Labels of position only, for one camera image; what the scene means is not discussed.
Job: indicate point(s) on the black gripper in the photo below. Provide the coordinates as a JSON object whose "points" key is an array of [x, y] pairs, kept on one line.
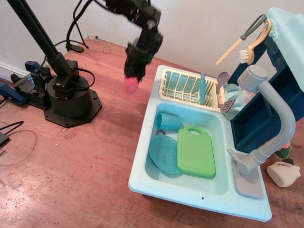
{"points": [[136, 61]]}

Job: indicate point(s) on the pink plastic cup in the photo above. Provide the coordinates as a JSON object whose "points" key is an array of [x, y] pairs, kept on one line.
{"points": [[131, 84]]}

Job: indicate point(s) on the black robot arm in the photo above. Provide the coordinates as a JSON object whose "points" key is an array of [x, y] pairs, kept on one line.
{"points": [[139, 12]]}

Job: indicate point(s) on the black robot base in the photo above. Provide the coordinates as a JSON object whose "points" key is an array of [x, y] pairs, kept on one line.
{"points": [[76, 106]]}

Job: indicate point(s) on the blue plastic cup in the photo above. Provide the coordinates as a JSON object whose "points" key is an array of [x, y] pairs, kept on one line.
{"points": [[168, 122]]}

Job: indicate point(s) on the light blue toy sink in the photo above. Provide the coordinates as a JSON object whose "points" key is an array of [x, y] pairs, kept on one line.
{"points": [[217, 194]]}

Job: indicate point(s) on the cream dish rack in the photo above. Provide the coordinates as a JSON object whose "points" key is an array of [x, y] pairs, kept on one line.
{"points": [[184, 88]]}

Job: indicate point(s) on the blue plate in rack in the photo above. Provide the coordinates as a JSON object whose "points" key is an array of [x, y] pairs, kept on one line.
{"points": [[202, 88]]}

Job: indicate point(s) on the blue plastic plate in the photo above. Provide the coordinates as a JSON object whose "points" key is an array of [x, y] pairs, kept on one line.
{"points": [[163, 152]]}

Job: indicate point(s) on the purple toy spoon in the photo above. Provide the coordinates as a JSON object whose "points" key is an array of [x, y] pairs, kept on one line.
{"points": [[222, 78]]}

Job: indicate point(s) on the purple toy spatula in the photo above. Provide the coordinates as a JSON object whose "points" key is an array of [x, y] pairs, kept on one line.
{"points": [[226, 106]]}

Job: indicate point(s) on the stacked blue dishes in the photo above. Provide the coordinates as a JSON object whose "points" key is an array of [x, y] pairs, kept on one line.
{"points": [[233, 91]]}

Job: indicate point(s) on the green cutting board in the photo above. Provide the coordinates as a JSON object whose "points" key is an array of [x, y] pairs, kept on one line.
{"points": [[195, 152]]}

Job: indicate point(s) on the blue table clamp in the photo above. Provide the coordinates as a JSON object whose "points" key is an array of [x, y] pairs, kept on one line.
{"points": [[31, 89]]}

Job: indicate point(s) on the cream dish brush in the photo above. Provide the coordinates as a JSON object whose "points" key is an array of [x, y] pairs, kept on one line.
{"points": [[247, 55]]}

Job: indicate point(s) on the dark blue toy shelf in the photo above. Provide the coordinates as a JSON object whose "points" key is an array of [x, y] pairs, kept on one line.
{"points": [[285, 48]]}

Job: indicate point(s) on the grey toy faucet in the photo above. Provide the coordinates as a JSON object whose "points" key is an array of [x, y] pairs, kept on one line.
{"points": [[260, 129]]}

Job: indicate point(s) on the green netted toy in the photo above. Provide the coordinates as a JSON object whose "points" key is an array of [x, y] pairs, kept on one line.
{"points": [[285, 152]]}

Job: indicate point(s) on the beige toy jug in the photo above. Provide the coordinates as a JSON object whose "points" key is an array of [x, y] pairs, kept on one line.
{"points": [[283, 174]]}

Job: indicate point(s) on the black cable mount foot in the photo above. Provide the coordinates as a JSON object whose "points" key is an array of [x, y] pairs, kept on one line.
{"points": [[75, 48]]}

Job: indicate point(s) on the toy knife grey handle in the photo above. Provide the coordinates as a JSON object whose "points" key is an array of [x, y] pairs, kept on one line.
{"points": [[249, 31]]}

